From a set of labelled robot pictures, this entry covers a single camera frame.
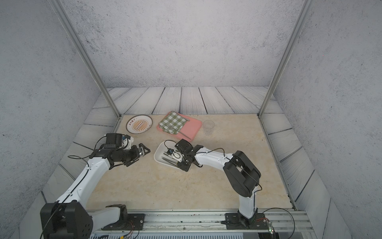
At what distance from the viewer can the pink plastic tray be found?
1.10 metres

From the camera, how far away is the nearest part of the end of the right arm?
0.66 m

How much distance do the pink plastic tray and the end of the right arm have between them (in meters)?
0.30

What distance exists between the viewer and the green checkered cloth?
1129 millimetres

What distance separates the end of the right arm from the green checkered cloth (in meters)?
0.35
